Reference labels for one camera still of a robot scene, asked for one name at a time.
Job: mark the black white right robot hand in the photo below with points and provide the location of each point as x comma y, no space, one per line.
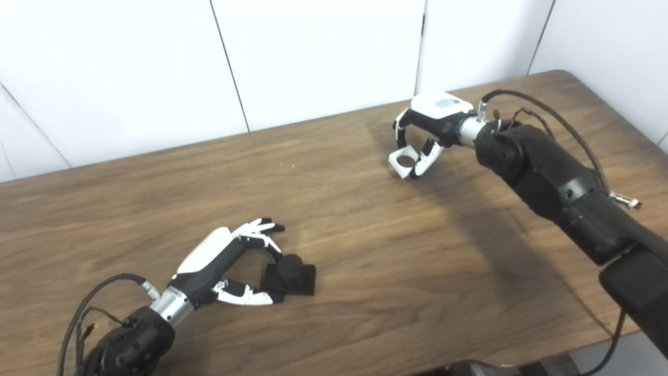
438,112

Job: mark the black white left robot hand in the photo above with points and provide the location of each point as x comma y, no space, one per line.
206,258

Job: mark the white square piece with hole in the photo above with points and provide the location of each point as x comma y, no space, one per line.
396,164

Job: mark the black peg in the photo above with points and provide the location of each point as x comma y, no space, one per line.
292,274

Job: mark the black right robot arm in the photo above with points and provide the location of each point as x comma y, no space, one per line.
553,177

